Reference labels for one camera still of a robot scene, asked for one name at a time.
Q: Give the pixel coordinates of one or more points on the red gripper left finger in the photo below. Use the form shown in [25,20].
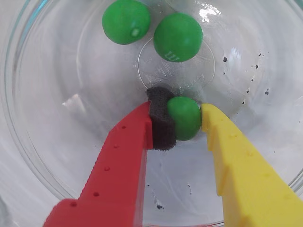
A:
[118,175]

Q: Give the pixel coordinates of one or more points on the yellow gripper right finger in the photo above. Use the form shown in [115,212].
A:
[248,184]

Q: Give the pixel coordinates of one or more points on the green ball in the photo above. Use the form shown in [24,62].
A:
[126,21]
[178,36]
[184,118]

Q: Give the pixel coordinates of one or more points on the clear glass bowl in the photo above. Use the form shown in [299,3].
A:
[59,82]

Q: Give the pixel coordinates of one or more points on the white tablecloth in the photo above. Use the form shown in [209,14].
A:
[9,194]

